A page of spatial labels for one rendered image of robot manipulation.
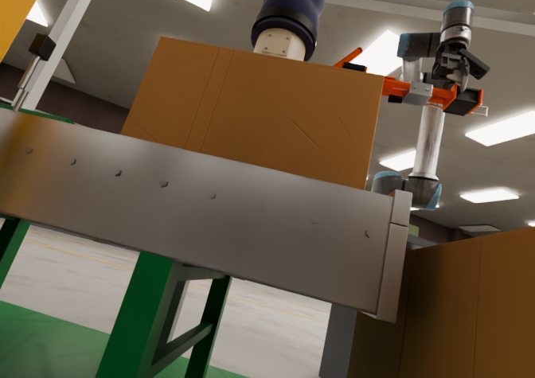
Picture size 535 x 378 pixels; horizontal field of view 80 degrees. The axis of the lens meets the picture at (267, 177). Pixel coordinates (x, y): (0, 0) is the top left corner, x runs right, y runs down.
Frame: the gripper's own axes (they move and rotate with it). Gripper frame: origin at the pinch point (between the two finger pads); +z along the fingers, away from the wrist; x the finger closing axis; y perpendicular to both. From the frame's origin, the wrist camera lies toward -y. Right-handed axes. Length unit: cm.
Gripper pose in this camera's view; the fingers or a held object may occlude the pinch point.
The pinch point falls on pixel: (455, 99)
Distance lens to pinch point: 119.4
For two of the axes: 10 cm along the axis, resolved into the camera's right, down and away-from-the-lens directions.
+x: -0.6, -3.0, -9.5
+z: -2.5, 9.3, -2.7
